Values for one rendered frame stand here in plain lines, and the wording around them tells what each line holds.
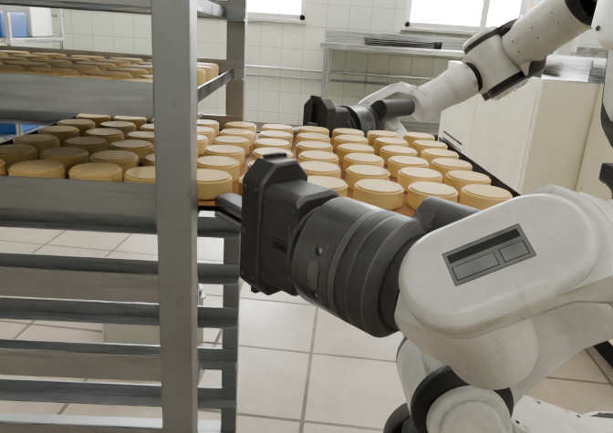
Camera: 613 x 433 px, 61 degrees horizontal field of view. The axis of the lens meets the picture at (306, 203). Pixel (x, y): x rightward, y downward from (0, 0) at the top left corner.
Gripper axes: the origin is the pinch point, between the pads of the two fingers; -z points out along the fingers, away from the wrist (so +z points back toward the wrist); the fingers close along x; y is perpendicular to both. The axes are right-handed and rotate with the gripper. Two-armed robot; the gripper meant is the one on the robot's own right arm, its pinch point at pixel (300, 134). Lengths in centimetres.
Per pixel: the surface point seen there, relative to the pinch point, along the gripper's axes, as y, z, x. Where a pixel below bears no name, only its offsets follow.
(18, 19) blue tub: -316, 63, 11
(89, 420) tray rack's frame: -29, -27, -63
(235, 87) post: -8.2, -7.5, 6.9
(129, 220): -20.7, -20.6, -17.3
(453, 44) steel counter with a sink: -181, 376, 16
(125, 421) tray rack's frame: -24, -21, -63
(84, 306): -27, -27, -35
